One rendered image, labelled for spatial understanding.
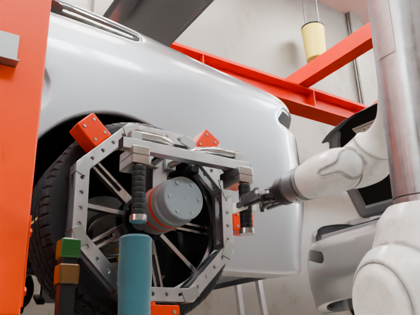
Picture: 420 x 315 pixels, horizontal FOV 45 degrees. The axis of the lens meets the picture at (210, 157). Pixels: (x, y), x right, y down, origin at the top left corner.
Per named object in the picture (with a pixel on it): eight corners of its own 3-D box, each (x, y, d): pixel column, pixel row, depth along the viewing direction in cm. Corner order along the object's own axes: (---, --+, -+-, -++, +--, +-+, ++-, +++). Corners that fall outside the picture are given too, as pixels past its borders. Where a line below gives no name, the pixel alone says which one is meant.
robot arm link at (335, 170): (300, 206, 122) (334, 196, 129) (349, 188, 109) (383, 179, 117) (285, 164, 123) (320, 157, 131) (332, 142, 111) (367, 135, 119)
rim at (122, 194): (88, 139, 183) (19, 263, 156) (112, 114, 165) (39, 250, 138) (197, 206, 200) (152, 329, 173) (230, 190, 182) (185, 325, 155)
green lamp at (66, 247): (74, 261, 102) (75, 242, 104) (80, 258, 99) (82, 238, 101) (54, 260, 100) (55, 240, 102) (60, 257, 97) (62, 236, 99)
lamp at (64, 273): (72, 286, 101) (74, 266, 102) (79, 284, 97) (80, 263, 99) (52, 285, 98) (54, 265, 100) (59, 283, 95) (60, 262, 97)
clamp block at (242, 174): (235, 191, 156) (235, 175, 157) (254, 183, 148) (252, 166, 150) (222, 189, 153) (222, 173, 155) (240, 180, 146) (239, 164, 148)
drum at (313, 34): (316, 68, 844) (312, 37, 867) (334, 57, 815) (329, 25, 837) (299, 62, 824) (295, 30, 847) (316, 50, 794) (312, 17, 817)
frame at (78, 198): (225, 305, 163) (219, 150, 182) (237, 304, 158) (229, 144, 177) (59, 302, 135) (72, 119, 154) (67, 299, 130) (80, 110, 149)
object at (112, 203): (150, 274, 195) (134, 194, 202) (159, 270, 188) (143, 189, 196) (69, 290, 176) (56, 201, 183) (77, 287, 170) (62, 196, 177)
